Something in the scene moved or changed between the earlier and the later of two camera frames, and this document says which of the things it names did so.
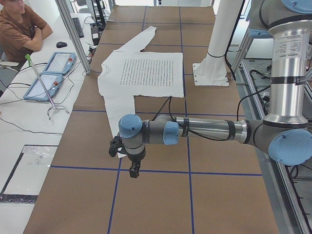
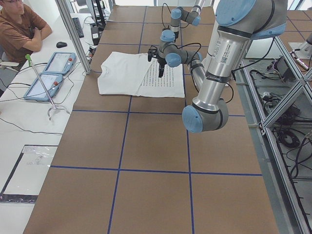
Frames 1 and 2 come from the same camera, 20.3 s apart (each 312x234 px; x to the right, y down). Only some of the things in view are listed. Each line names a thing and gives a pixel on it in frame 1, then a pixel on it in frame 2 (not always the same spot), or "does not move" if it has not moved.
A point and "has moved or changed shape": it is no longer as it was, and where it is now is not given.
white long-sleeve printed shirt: [129, 72] has moved or changed shape
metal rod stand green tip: [54, 107] does not move
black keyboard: [78, 27] does not move
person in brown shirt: [22, 32] does not move
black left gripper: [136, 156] -> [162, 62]
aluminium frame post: [72, 32] does not move
